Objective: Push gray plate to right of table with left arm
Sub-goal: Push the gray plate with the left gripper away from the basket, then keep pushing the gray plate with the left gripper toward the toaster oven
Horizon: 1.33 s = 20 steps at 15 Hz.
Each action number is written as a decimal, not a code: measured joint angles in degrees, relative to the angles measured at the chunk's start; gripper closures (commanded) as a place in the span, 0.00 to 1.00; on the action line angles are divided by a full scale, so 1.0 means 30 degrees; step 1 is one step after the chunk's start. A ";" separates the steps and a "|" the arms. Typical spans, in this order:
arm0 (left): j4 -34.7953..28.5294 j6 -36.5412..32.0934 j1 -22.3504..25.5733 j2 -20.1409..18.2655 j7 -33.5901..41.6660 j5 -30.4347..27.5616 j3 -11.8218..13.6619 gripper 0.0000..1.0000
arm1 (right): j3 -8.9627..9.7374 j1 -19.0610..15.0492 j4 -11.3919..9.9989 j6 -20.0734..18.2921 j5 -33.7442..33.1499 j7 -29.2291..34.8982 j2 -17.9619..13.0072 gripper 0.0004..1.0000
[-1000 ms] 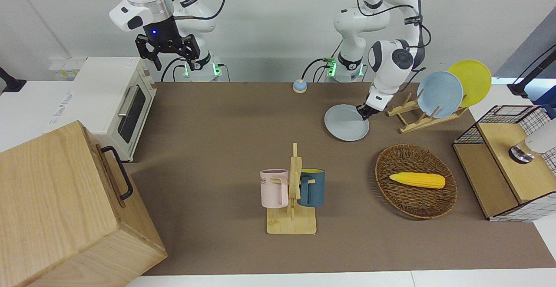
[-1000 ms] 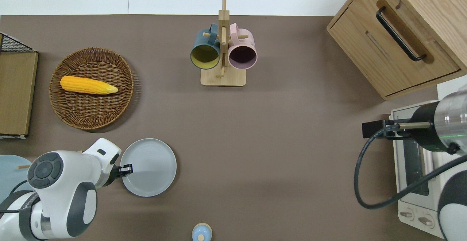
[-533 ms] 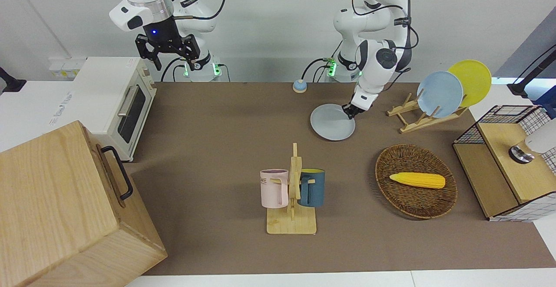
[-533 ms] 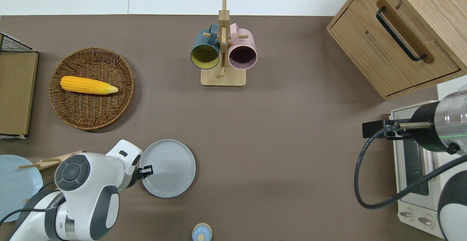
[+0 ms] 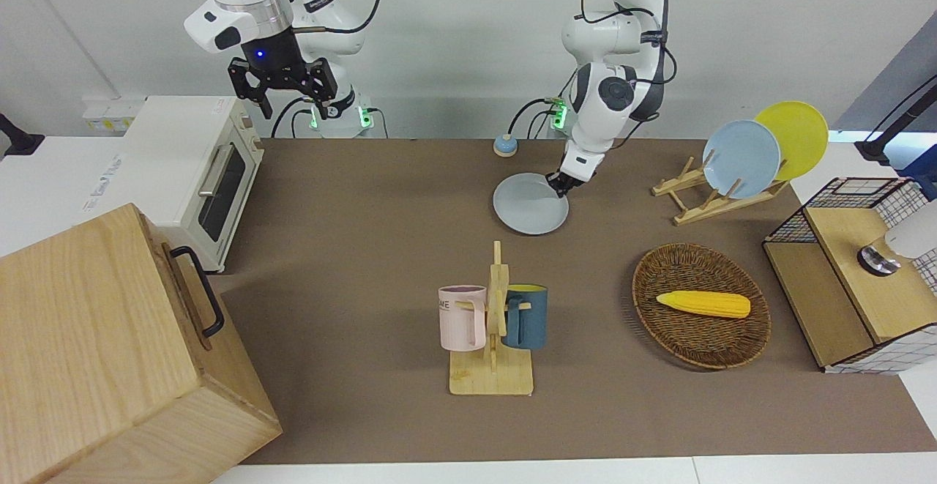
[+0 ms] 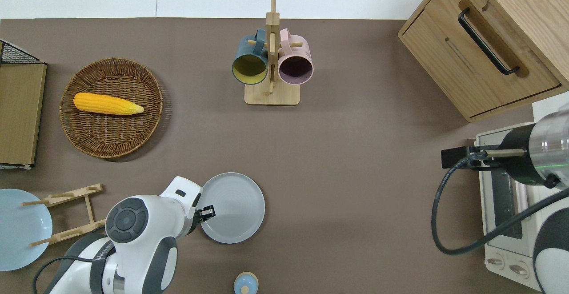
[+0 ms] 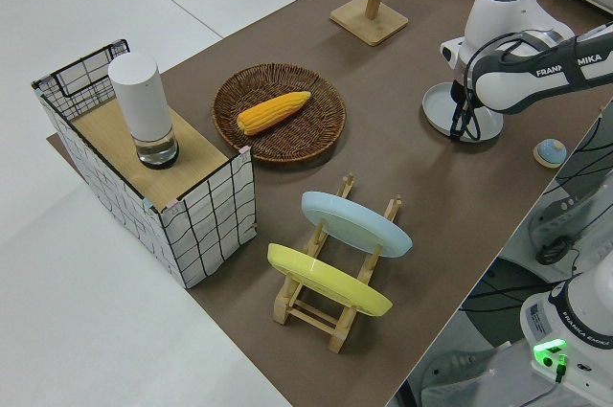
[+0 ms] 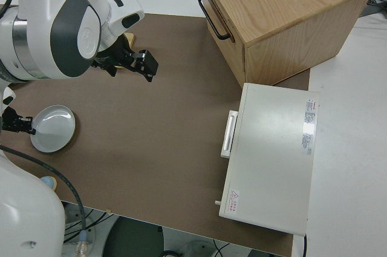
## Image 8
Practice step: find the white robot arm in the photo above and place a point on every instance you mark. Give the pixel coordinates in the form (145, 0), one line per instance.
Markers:
(45, 27)
(6, 95)

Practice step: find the white toaster oven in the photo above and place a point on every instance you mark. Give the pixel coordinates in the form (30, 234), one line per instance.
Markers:
(272, 160)

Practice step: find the gray plate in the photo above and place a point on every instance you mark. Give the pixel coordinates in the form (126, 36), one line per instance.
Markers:
(54, 128)

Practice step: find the dark round base plate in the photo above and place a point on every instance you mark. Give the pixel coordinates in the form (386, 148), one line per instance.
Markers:
(133, 239)

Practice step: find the brown table mat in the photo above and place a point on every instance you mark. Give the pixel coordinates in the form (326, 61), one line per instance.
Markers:
(151, 133)

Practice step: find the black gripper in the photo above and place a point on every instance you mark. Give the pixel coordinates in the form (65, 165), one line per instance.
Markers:
(12, 121)
(119, 53)

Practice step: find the large wooden box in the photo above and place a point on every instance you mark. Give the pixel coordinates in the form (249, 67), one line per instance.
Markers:
(272, 12)

